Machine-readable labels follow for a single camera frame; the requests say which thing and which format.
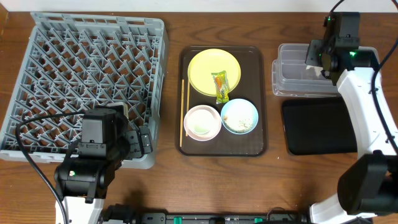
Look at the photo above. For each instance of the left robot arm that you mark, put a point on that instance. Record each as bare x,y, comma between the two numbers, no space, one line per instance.
89,166

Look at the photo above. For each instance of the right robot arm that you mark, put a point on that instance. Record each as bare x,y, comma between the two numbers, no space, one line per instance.
369,187

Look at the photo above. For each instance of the clear plastic bin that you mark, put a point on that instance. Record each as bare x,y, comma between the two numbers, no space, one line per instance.
292,77

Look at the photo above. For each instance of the green orange snack wrapper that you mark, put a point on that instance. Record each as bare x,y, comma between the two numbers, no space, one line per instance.
221,85

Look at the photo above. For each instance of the yellow round plate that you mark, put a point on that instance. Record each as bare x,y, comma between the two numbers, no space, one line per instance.
209,61

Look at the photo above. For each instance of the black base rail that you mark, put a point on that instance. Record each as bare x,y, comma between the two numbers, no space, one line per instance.
163,218

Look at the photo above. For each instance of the dark brown serving tray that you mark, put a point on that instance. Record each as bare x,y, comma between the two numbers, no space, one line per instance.
250,87

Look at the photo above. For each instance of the left wooden chopstick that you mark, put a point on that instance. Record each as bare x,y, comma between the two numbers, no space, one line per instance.
181,112

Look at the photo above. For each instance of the pink white bowl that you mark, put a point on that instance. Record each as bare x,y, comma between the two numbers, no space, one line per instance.
202,123

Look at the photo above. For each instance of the black plastic bin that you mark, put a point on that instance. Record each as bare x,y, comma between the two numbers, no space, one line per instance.
315,126

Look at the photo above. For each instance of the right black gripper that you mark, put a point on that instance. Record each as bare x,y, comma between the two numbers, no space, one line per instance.
311,57

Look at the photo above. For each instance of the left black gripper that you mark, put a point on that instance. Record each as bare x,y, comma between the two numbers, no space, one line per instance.
140,142

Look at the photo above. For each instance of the grey plastic dish rack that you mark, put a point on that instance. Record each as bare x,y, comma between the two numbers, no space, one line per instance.
76,62

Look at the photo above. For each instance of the light blue bowl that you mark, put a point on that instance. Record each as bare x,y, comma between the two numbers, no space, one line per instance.
239,116

